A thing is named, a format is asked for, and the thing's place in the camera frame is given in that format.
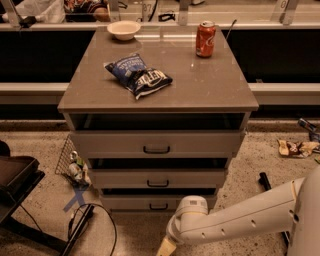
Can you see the person in background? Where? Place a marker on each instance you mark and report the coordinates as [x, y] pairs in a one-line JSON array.
[[86, 10]]

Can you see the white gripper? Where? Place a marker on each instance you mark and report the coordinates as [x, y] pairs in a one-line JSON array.
[[171, 231]]

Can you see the brown snack wrapper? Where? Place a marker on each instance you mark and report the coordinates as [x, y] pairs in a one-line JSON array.
[[296, 149]]

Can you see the wire mesh basket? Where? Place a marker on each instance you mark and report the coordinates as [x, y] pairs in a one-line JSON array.
[[63, 164]]

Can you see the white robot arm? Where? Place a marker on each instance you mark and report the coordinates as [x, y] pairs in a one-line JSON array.
[[293, 207]]

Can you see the blue kettle chips bag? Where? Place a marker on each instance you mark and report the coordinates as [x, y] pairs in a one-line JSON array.
[[134, 75]]

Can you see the white bowl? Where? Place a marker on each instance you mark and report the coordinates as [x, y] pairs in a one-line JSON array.
[[124, 30]]

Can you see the blue snack packet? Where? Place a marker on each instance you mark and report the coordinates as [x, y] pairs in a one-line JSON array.
[[311, 128]]

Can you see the black metal floor bar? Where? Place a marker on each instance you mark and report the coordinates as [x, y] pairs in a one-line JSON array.
[[263, 180]]

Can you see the grey drawer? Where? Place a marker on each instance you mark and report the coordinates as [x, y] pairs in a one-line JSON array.
[[156, 144], [140, 202], [157, 178]]

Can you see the white plastic bag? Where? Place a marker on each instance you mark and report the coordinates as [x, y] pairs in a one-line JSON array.
[[43, 11]]

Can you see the orange soda can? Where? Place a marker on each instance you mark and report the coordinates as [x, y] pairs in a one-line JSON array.
[[205, 39]]

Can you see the small bottle in basket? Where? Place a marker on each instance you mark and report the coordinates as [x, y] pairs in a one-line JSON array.
[[76, 167]]

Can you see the grey drawer cabinet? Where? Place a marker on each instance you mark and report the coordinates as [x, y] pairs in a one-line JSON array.
[[207, 94]]

